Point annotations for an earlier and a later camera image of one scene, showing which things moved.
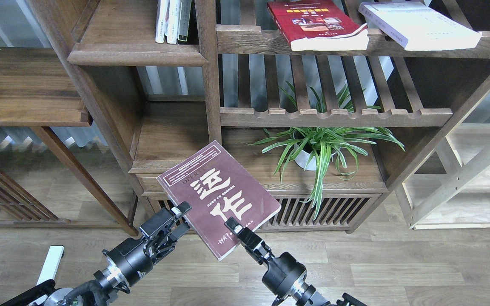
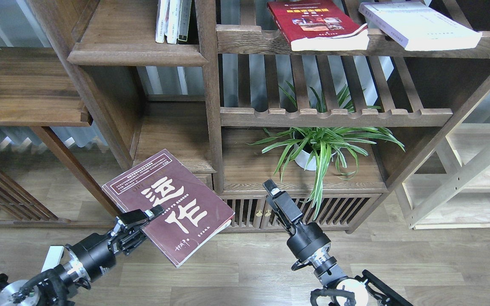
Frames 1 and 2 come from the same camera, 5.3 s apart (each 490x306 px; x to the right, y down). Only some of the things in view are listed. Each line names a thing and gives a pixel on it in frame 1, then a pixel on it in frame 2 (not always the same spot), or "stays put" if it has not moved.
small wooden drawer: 149,182 to 205,178
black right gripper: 282,273 to 307,239
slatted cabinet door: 337,212 stays put
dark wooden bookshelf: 326,104 stays put
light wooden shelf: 469,180 stays put
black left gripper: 133,259 to 97,251
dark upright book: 184,19 stays put
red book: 319,25 stays put
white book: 416,26 stays put
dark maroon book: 217,186 to 192,214
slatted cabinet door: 146,207 to 249,211
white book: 162,9 stays put
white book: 172,22 stays put
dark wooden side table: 31,87 stays put
